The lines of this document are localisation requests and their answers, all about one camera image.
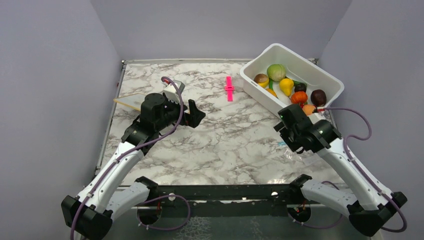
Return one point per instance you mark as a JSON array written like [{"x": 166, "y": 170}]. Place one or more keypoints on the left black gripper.
[{"x": 193, "y": 120}]

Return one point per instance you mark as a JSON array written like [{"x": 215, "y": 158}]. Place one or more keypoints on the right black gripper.
[{"x": 281, "y": 127}]

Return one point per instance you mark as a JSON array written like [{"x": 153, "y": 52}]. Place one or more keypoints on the orange pumpkin toy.
[{"x": 299, "y": 97}]

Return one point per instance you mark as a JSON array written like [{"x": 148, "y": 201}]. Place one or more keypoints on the clear zip top bag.
[{"x": 306, "y": 163}]

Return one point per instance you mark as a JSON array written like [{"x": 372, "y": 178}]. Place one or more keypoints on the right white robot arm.
[{"x": 371, "y": 206}]

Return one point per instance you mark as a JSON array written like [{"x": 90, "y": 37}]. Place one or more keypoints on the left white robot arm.
[{"x": 92, "y": 212}]

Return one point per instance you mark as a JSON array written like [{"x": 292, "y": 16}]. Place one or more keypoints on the peach toy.
[{"x": 309, "y": 109}]

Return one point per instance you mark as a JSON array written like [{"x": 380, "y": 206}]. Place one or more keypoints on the dark maroon plum toy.
[{"x": 318, "y": 98}]

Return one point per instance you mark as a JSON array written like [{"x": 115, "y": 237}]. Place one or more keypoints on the dark avocado toy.
[{"x": 300, "y": 87}]

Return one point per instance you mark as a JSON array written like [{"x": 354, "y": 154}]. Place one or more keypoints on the pink plastic clip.
[{"x": 229, "y": 88}]

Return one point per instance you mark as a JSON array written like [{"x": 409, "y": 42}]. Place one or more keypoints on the orange carrot toy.
[{"x": 272, "y": 92}]

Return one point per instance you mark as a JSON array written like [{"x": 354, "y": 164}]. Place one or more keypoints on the green cucumber toy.
[{"x": 270, "y": 86}]

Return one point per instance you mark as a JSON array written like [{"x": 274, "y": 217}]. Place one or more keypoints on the white plastic bin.
[{"x": 297, "y": 68}]

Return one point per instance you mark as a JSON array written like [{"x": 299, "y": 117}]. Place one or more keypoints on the green cabbage toy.
[{"x": 276, "y": 72}]

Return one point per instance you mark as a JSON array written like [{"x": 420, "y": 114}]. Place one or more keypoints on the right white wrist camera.
[{"x": 316, "y": 117}]

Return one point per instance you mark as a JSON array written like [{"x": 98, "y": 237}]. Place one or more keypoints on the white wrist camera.
[
  {"x": 316, "y": 117},
  {"x": 170, "y": 91}
]

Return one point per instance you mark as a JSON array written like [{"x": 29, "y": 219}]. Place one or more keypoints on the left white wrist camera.
[{"x": 170, "y": 91}]

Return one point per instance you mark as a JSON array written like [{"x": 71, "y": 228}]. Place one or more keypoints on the black metal base rail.
[{"x": 234, "y": 200}]

